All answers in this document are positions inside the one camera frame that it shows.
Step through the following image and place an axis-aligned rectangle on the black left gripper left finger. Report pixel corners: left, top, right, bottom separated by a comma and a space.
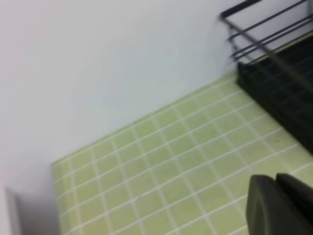
246, 175, 313, 235

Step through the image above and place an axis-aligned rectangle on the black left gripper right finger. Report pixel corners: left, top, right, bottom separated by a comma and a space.
276, 173, 313, 220

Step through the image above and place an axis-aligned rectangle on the black wire dish rack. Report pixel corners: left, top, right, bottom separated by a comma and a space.
219, 0, 313, 152

